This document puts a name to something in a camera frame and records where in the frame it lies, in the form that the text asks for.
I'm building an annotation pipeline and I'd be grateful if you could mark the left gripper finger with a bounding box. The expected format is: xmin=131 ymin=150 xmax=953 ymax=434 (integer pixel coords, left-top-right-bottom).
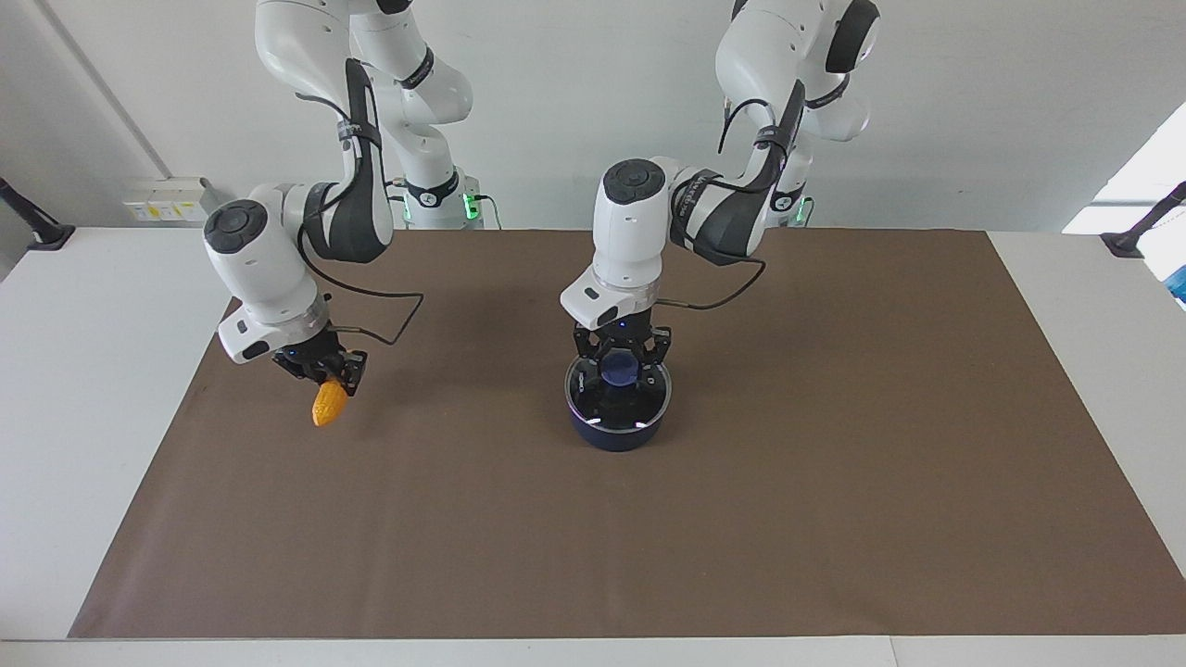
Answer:
xmin=572 ymin=327 xmax=605 ymax=382
xmin=643 ymin=326 xmax=674 ymax=378

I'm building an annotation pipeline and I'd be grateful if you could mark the yellow toy corn cob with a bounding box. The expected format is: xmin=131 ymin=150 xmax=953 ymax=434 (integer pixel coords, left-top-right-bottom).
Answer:
xmin=311 ymin=378 xmax=350 ymax=428

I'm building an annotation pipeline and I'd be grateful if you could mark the glass lid purple knob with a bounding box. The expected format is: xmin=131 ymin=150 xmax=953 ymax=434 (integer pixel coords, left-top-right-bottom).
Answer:
xmin=565 ymin=356 xmax=673 ymax=434

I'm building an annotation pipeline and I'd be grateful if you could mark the brown table mat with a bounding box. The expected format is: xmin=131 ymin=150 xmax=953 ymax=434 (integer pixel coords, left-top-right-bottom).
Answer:
xmin=67 ymin=228 xmax=1186 ymax=640

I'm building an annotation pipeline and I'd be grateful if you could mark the black stand clamp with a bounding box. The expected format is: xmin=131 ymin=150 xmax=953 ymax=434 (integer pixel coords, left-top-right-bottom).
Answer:
xmin=0 ymin=177 xmax=76 ymax=252
xmin=1100 ymin=181 xmax=1186 ymax=259

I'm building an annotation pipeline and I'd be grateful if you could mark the black pot purple handle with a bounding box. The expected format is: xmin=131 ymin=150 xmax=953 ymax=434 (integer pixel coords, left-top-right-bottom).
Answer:
xmin=566 ymin=357 xmax=673 ymax=454

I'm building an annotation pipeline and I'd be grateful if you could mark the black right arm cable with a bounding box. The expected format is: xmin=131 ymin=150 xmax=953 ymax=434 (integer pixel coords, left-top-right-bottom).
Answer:
xmin=295 ymin=59 xmax=426 ymax=349

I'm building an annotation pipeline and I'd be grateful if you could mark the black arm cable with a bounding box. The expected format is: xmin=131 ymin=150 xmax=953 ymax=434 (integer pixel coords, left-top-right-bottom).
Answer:
xmin=656 ymin=80 xmax=809 ymax=312
xmin=295 ymin=59 xmax=426 ymax=349

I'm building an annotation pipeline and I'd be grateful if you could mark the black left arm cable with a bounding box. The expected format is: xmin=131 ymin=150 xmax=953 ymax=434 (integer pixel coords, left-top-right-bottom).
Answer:
xmin=656 ymin=80 xmax=809 ymax=312

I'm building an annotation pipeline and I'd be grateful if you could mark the white wall socket box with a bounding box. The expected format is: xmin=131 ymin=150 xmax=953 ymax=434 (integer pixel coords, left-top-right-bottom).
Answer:
xmin=124 ymin=177 xmax=222 ymax=224

